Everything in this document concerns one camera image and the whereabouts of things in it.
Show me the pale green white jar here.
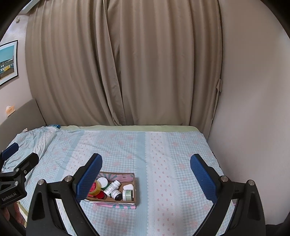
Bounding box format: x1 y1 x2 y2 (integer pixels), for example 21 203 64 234
122 189 134 202

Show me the white black cream jar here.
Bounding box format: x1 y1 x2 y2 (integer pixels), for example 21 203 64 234
111 190 123 201

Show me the grey headboard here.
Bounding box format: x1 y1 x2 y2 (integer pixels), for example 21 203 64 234
0 99 46 151

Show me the green jar white lid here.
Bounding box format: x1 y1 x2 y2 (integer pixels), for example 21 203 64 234
97 177 109 190

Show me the framed wall picture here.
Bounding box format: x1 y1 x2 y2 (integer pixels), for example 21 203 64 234
0 40 18 86

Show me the red silver cream jar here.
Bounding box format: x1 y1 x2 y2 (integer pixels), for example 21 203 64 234
94 191 107 200

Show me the small white box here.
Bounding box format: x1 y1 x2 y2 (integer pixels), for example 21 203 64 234
123 184 134 191

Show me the cardboard box pink lining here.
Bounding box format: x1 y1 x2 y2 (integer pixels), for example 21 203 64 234
86 172 137 209

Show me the white pill bottle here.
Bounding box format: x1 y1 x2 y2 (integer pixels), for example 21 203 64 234
104 180 121 196

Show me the light blue pillow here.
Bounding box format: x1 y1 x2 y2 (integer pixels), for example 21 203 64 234
1 127 59 173

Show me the checked floral bed sheet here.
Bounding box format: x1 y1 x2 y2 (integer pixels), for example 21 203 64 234
20 128 223 235

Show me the yellow tape roll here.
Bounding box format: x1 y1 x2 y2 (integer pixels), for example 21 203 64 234
89 180 101 195

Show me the beige curtain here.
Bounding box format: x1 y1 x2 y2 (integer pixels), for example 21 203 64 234
26 1 223 137

